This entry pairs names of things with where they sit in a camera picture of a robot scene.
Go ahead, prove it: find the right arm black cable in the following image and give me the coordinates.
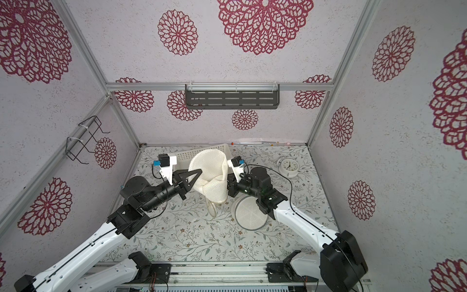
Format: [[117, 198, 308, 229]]
[[240, 163, 366, 292]]

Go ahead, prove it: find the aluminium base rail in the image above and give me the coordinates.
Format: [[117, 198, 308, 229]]
[[83, 260, 329, 289]]

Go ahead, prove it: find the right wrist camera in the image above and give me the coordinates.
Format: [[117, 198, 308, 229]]
[[227, 156, 246, 183]]

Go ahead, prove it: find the white round plate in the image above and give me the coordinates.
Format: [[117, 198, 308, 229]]
[[189, 149, 228, 218]]

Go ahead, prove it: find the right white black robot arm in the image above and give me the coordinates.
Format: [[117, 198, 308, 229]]
[[227, 165, 368, 292]]

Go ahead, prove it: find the white round alarm clock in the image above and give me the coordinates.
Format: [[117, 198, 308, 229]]
[[277, 158, 300, 178]]

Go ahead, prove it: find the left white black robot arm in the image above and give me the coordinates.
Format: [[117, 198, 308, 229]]
[[14, 169, 203, 292]]

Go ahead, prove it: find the dark grey wall shelf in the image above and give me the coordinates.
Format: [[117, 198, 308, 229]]
[[184, 84, 280, 110]]

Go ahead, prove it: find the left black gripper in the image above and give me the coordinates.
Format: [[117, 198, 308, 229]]
[[141, 167, 201, 213]]

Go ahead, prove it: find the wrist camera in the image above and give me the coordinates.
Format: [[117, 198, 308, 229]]
[[227, 156, 246, 183], [153, 153, 177, 185]]

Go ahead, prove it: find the black wire wall rack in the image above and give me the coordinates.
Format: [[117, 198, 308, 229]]
[[64, 115, 109, 165]]

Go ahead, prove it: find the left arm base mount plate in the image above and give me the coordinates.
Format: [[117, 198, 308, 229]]
[[129, 264, 172, 284]]

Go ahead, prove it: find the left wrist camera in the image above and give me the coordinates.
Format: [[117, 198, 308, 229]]
[[153, 153, 177, 185]]

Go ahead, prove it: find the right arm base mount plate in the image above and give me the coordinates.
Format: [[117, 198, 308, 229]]
[[266, 263, 303, 283]]

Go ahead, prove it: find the white perforated plastic basket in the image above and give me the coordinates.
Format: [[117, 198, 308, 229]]
[[168, 144, 232, 170]]

